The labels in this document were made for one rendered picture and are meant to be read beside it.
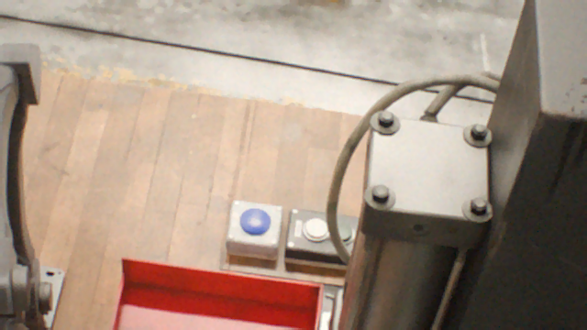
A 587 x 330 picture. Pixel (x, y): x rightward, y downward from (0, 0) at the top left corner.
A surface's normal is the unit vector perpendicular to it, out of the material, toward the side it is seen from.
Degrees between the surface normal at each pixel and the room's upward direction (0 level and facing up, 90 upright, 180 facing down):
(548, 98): 0
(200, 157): 0
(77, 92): 0
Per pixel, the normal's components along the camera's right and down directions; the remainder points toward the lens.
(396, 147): 0.09, -0.63
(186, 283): -0.11, 0.76
